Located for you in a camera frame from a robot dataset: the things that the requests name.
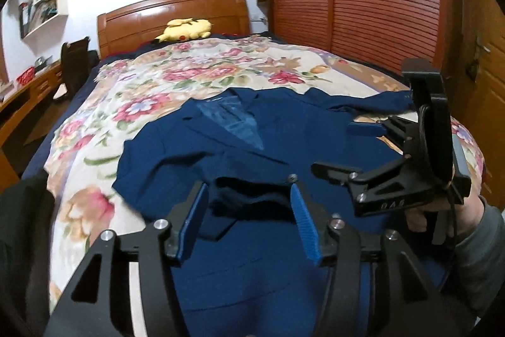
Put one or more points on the person's right hand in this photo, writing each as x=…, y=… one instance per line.
x=460, y=220

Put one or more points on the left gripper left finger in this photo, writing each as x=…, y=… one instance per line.
x=96, y=300

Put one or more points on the grey sleeved right forearm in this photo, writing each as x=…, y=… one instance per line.
x=481, y=255

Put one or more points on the floral bed blanket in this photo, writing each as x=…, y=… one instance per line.
x=126, y=92

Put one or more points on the red basket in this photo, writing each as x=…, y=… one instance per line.
x=26, y=77

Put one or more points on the navy blue suit jacket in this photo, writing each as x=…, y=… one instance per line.
x=248, y=273

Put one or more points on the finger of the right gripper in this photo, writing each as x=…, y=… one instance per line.
x=366, y=129
x=335, y=174

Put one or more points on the wooden desk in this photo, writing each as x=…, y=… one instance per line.
x=18, y=106

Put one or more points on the wooden room door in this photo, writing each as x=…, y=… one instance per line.
x=481, y=104

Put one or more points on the metal door handle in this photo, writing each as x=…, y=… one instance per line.
x=473, y=68

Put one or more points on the yellow Pikachu plush toy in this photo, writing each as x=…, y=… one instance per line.
x=181, y=30

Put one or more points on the black garment at bedside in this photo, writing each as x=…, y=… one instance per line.
x=26, y=213

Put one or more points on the dark brown chair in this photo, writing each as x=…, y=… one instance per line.
x=76, y=65

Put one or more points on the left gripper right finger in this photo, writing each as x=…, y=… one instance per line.
x=376, y=286

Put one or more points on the wooden bed headboard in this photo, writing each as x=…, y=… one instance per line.
x=127, y=28

